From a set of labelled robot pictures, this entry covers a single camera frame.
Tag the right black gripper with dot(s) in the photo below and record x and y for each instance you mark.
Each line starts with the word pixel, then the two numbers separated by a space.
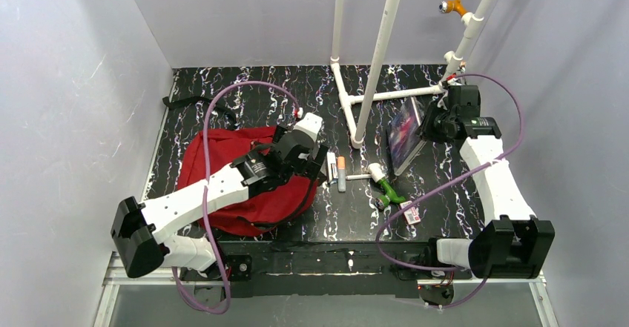
pixel 432 124

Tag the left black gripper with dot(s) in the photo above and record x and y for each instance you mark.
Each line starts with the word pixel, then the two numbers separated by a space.
pixel 305 156

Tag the dark purple galaxy book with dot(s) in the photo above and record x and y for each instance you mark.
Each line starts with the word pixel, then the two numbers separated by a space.
pixel 403 135

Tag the red student backpack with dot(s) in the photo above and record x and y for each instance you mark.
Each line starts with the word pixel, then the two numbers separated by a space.
pixel 261 213

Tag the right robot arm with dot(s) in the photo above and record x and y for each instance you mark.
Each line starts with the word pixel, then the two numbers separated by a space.
pixel 514 242

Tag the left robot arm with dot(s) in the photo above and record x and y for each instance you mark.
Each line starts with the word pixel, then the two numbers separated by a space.
pixel 146 233

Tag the orange capped glue stick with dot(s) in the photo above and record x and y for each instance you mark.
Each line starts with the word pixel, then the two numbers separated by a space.
pixel 341 174

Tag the white pen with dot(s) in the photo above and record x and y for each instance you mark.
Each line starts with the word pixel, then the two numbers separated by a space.
pixel 357 177

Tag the small red white card box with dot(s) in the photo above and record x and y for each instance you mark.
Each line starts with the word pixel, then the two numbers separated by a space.
pixel 411 213

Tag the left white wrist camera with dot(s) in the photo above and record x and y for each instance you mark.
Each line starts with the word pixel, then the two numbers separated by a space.
pixel 310 124

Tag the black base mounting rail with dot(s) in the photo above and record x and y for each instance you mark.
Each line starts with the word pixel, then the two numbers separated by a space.
pixel 274 268

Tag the white PVC pipe frame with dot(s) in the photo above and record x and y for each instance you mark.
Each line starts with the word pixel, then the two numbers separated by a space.
pixel 369 34

